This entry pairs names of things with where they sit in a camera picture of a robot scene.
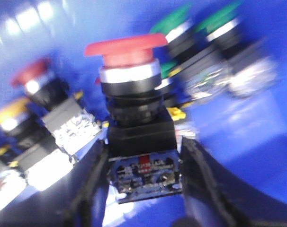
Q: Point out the yellow push button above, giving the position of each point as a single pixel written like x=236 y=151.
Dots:
x=32 y=160

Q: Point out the blue bin with buttons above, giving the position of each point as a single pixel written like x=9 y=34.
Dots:
x=247 y=136

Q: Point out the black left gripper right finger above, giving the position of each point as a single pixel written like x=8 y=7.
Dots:
x=215 y=197

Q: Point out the green push button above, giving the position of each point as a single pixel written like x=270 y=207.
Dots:
x=197 y=65
x=252 y=70
x=173 y=87

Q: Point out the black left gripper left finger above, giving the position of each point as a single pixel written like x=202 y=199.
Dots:
x=87 y=208

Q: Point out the red push button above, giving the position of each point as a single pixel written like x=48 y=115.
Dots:
x=70 y=124
x=144 y=160

